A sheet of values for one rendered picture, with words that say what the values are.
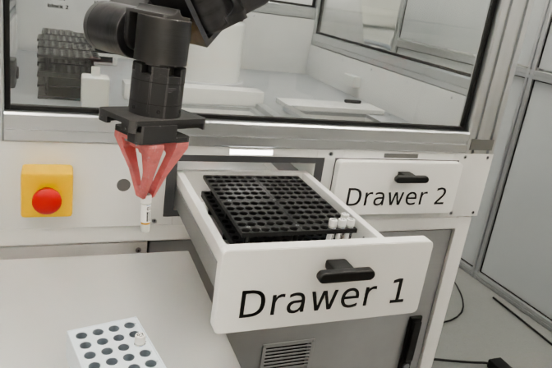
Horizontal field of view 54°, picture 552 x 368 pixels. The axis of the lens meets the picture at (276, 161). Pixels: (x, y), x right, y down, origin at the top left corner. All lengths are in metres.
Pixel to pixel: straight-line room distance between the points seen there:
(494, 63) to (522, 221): 1.60
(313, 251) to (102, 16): 0.36
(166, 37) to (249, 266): 0.27
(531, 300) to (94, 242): 2.14
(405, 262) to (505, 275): 2.08
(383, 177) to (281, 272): 0.47
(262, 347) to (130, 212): 0.43
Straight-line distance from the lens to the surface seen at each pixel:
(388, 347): 1.36
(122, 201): 0.93
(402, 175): 1.06
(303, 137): 0.98
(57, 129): 0.89
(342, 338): 1.27
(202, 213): 0.79
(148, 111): 0.59
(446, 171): 1.16
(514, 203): 2.72
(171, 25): 0.58
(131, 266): 0.91
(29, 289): 0.87
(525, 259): 2.72
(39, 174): 0.86
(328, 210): 0.84
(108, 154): 0.90
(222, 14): 0.63
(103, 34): 0.63
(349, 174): 1.03
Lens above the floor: 1.21
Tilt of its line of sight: 17 degrees down
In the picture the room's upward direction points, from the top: 8 degrees clockwise
